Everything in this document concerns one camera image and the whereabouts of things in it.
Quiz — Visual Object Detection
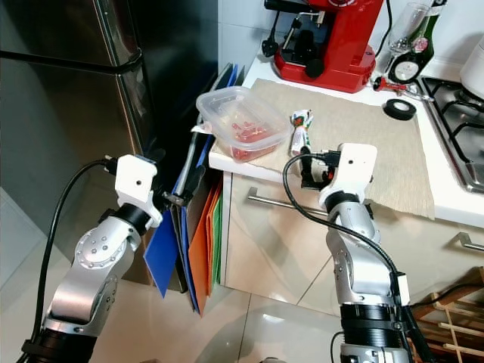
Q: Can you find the stainless steel fridge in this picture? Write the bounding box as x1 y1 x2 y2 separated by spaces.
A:
0 0 222 287

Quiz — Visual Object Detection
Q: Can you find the dark navy folder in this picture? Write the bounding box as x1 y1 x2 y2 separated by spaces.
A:
168 64 244 312

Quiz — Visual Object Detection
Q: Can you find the blue plastic folder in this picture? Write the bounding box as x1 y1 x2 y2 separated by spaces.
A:
143 207 184 298

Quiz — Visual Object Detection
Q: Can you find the green plastic folder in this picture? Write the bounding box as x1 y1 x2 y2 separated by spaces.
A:
209 191 225 286

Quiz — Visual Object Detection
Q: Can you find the orange plastic folder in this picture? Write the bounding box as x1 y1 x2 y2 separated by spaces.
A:
188 180 222 315

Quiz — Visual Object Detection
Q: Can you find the beige cloth placemat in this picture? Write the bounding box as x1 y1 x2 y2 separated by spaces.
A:
222 77 436 221

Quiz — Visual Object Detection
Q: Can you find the clear plastic food container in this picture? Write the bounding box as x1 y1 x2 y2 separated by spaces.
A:
194 85 295 164

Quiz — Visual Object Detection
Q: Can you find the cream kitchen cabinet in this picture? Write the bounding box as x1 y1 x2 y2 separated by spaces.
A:
215 169 484 318

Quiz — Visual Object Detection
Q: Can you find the black tape roll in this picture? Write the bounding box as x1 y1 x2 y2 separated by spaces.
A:
383 98 419 122

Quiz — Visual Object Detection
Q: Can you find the small red black tool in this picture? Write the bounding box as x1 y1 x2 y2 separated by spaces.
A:
373 75 417 95

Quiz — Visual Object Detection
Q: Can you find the red coffee machine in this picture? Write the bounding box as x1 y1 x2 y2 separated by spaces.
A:
262 0 386 95

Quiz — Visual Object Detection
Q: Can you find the black gas stove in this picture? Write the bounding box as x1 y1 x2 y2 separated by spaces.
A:
419 75 484 194

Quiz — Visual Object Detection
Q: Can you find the clear wine glass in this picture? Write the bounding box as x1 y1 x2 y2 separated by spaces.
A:
389 0 436 54

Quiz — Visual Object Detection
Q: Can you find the white pot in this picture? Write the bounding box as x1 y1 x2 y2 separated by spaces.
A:
459 33 484 101

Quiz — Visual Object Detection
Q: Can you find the wooden slatted rack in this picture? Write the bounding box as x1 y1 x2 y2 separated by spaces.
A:
411 286 484 363

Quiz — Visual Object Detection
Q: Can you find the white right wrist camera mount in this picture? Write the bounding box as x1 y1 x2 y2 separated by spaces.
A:
318 143 379 213

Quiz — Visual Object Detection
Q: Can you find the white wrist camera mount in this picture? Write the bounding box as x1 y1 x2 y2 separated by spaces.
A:
318 143 379 213
113 154 166 230

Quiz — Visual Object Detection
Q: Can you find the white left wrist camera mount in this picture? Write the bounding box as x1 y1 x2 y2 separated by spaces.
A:
113 154 166 230

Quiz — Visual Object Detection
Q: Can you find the metal drawer handle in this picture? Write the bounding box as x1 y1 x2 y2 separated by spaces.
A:
455 231 484 253
245 187 332 218

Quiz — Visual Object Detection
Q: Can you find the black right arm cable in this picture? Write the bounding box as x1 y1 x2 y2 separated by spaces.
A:
282 153 403 303

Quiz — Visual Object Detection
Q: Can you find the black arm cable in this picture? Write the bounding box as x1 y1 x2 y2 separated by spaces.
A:
282 153 403 303
33 157 121 363

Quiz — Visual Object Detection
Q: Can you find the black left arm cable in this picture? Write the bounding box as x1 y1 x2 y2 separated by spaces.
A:
33 157 121 363

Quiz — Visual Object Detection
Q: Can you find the black floor cable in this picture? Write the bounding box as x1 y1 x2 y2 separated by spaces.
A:
328 330 346 363

